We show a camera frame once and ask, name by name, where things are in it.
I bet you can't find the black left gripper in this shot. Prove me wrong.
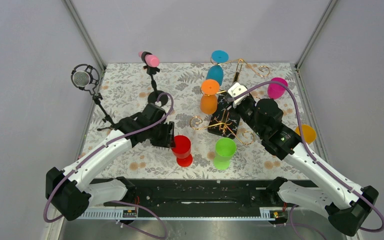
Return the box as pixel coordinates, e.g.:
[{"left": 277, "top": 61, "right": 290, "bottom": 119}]
[{"left": 148, "top": 119, "right": 175, "bottom": 148}]

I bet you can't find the red plastic wine glass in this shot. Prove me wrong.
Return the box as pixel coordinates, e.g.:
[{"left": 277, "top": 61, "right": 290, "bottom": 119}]
[{"left": 171, "top": 135, "right": 193, "bottom": 167}]

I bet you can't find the orange plastic wine glass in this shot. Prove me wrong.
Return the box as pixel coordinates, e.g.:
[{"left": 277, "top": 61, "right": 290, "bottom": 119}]
[{"left": 200, "top": 79, "right": 220, "bottom": 115}]

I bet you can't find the blue plastic wine glass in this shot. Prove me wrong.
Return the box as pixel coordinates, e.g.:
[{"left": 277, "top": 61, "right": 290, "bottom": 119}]
[{"left": 205, "top": 50, "right": 229, "bottom": 86}]

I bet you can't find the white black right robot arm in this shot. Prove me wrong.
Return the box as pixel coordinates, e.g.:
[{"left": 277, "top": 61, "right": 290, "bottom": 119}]
[{"left": 232, "top": 95, "right": 379, "bottom": 237}]

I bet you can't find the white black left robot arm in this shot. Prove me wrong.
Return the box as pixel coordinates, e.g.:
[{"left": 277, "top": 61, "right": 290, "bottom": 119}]
[{"left": 43, "top": 103, "right": 174, "bottom": 223}]

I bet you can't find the magenta plastic wine glass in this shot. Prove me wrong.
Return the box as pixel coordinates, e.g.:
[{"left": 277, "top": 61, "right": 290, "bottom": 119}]
[{"left": 267, "top": 77, "right": 288, "bottom": 100}]

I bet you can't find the green plastic wine glass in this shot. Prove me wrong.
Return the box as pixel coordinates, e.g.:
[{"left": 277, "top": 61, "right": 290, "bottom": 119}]
[{"left": 213, "top": 137, "right": 237, "bottom": 171}]

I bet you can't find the yellow plastic wine glass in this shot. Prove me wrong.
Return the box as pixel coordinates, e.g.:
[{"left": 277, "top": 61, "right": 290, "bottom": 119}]
[{"left": 301, "top": 124, "right": 317, "bottom": 144}]

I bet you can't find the floral patterned table cloth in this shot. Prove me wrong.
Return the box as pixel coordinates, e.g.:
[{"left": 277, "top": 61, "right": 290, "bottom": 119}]
[{"left": 82, "top": 63, "right": 304, "bottom": 180}]

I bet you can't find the pink microphone on black stand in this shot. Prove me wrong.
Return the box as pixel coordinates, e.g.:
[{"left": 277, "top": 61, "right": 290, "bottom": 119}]
[{"left": 138, "top": 51, "right": 168, "bottom": 106}]

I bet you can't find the grey studio microphone on stand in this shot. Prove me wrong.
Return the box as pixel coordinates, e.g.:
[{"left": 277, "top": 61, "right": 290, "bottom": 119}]
[{"left": 70, "top": 63, "right": 115, "bottom": 131}]

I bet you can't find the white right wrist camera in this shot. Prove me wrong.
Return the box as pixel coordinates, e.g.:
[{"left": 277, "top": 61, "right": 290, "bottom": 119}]
[{"left": 226, "top": 82, "right": 248, "bottom": 108}]

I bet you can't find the gold wire wine glass rack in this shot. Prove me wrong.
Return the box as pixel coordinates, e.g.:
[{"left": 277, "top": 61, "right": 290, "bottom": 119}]
[{"left": 189, "top": 57, "right": 271, "bottom": 146}]

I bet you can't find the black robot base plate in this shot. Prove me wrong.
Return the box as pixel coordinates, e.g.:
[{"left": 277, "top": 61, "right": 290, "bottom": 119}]
[{"left": 103, "top": 178, "right": 307, "bottom": 219}]

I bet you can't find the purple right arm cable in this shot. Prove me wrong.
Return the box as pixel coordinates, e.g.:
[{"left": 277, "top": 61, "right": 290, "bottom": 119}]
[{"left": 234, "top": 80, "right": 384, "bottom": 233}]

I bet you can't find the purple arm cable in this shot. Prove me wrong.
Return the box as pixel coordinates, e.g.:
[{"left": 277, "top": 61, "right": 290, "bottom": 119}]
[
  {"left": 234, "top": 80, "right": 384, "bottom": 233},
  {"left": 42, "top": 92, "right": 175, "bottom": 224}
]

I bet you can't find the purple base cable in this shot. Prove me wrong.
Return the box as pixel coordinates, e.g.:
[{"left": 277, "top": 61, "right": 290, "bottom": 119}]
[{"left": 110, "top": 200, "right": 169, "bottom": 240}]

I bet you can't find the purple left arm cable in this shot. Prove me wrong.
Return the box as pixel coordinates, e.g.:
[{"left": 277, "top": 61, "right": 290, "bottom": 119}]
[{"left": 42, "top": 92, "right": 175, "bottom": 224}]

